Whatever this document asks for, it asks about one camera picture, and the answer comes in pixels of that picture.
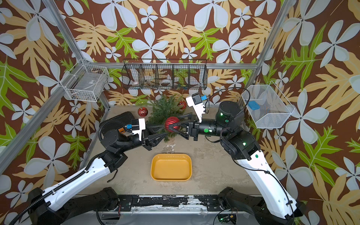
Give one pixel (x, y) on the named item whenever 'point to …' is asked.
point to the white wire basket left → (86, 83)
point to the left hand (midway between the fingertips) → (166, 128)
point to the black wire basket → (168, 74)
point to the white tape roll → (166, 82)
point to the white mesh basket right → (274, 109)
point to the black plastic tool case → (125, 118)
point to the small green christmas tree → (160, 108)
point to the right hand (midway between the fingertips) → (172, 125)
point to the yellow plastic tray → (171, 167)
